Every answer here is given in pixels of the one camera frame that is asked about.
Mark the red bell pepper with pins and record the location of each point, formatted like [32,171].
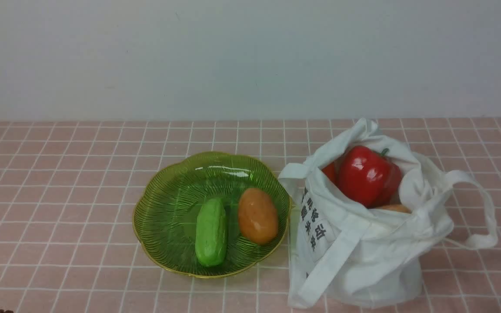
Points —
[368,177]

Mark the white cloth bag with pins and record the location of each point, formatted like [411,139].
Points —
[370,257]

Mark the red tomato in bag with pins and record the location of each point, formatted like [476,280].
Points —
[330,172]

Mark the orange vegetable in bag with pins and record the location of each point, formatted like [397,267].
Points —
[395,208]

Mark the orange-brown potato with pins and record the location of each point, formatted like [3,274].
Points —
[257,216]

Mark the green cucumber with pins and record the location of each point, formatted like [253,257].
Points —
[211,233]

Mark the green transparent plastic plate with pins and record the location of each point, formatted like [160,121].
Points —
[164,219]

